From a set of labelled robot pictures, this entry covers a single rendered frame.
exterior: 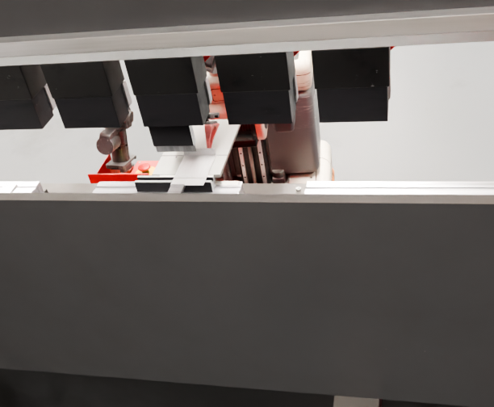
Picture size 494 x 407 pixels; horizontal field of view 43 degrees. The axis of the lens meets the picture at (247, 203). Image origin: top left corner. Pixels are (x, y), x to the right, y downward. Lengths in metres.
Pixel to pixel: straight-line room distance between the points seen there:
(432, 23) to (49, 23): 0.65
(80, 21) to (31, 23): 0.10
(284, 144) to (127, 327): 1.62
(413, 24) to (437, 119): 2.61
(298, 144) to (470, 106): 1.39
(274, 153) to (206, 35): 1.63
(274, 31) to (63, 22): 0.38
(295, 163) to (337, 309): 1.72
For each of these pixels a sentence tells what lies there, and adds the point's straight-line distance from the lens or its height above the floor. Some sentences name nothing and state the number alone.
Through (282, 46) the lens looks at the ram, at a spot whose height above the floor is 1.35.
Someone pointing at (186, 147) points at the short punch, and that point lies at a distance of 1.52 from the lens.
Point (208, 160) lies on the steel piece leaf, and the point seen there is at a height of 1.00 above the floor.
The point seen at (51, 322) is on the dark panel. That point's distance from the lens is 1.24.
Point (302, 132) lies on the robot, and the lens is 2.61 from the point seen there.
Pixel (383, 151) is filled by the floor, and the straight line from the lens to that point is 3.37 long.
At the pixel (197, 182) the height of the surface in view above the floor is 1.00.
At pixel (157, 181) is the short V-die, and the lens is 1.59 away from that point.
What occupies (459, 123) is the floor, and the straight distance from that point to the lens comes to 3.59.
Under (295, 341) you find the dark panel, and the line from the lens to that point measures 1.09.
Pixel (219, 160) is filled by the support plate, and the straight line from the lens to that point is 1.62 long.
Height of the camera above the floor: 1.88
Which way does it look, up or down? 37 degrees down
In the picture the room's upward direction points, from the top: 10 degrees counter-clockwise
